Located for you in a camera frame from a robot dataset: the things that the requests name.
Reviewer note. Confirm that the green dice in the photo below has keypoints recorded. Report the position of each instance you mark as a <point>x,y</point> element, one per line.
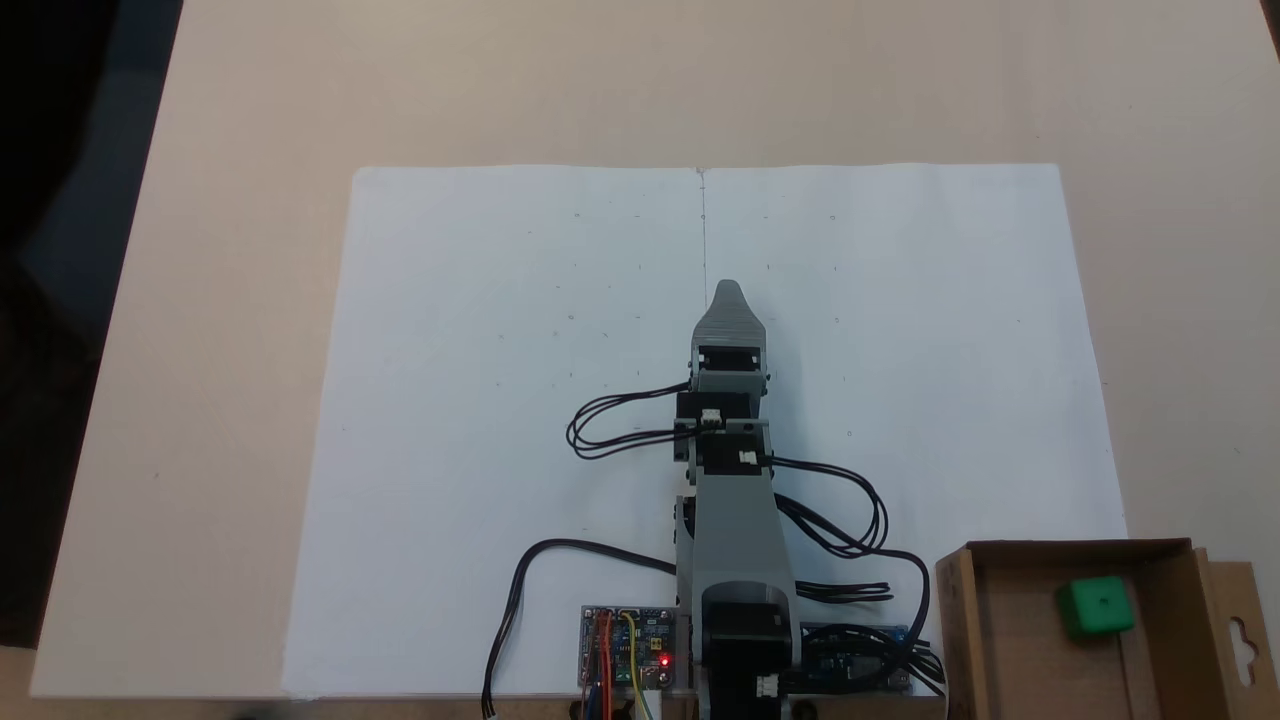
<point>1095,605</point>

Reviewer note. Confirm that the white paper sheet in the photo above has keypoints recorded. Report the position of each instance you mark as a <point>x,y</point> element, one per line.
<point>480,400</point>

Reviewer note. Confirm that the brown cardboard box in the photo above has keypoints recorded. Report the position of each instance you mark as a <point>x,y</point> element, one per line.
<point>1010,650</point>

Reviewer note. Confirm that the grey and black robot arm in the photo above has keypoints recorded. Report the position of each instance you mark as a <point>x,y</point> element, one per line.
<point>735,530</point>

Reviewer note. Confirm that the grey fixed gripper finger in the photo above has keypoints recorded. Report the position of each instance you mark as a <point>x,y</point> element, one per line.
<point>730,320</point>

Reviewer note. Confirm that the blue power converter board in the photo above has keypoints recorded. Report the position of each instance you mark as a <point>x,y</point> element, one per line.
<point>830,668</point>

